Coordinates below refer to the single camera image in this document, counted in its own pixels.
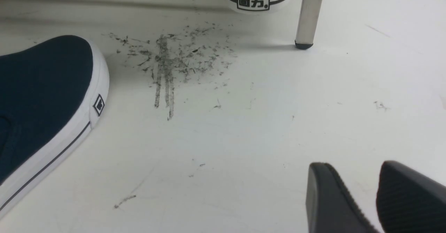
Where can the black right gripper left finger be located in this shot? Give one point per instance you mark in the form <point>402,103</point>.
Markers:
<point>330,207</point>

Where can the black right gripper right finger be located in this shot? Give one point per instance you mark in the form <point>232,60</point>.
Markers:
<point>408,201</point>

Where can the stainless steel shoe rack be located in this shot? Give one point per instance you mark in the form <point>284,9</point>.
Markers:
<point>308,19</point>

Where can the navy slip-on shoe right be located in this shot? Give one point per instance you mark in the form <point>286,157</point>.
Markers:
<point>51,96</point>

